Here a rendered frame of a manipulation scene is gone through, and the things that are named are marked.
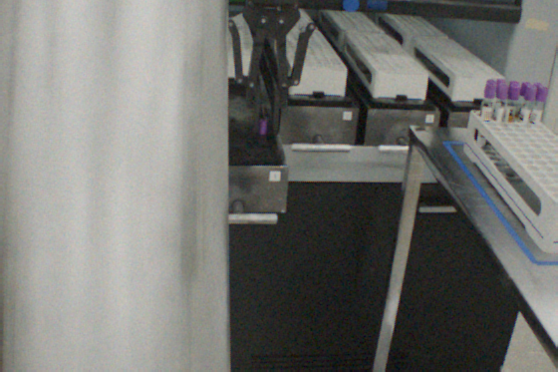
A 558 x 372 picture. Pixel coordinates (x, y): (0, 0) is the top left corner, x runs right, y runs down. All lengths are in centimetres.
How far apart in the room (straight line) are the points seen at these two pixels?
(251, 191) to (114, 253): 72
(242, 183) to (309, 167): 30
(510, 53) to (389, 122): 30
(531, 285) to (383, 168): 57
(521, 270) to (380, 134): 54
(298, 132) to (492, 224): 47
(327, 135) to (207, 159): 95
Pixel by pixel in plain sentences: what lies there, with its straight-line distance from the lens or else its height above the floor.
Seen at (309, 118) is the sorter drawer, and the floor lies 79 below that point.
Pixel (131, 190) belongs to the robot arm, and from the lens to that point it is 22.
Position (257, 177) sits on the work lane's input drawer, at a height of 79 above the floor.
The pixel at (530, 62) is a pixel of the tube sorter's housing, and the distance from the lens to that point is 137.
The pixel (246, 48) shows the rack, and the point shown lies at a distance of 129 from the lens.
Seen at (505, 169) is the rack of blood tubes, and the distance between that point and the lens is 93.
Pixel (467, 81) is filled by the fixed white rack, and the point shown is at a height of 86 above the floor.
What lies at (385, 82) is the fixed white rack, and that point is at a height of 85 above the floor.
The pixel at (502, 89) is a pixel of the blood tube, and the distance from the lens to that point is 96.
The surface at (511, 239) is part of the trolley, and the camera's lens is 80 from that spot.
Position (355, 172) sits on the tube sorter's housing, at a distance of 122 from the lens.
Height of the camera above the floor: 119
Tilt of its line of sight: 24 degrees down
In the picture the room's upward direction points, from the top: 4 degrees clockwise
